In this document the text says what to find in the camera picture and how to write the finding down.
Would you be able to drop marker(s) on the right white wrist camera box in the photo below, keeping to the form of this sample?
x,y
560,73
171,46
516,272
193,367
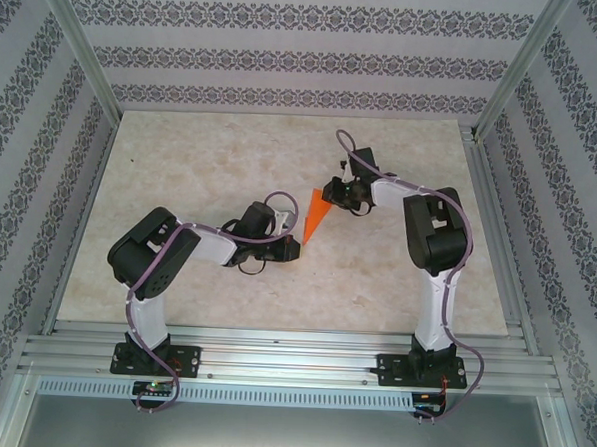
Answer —
x,y
345,175

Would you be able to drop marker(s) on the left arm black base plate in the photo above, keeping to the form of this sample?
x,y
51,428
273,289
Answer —
x,y
188,360

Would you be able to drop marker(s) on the wide aluminium base rail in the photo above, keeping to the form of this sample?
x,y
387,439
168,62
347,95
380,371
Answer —
x,y
291,356

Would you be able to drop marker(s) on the aluminium frame post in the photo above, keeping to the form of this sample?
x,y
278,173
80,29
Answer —
x,y
77,42
522,65

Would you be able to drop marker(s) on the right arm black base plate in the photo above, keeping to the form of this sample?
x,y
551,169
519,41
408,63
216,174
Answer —
x,y
393,368

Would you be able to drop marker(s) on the orange paper sheet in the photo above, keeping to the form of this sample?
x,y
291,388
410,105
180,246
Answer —
x,y
315,214

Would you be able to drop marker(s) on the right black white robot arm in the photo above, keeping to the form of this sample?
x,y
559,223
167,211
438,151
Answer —
x,y
438,241

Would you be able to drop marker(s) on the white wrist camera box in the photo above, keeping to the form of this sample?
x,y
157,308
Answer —
x,y
345,175
281,216

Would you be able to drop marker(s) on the aluminium side rail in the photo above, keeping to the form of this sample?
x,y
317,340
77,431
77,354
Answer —
x,y
101,165
480,183

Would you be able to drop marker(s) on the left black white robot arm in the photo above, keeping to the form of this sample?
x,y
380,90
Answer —
x,y
146,260

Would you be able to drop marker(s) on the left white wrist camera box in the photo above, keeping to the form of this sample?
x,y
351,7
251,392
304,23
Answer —
x,y
281,216

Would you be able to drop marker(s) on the grey metal sheet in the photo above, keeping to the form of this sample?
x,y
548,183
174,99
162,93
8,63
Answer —
x,y
287,438

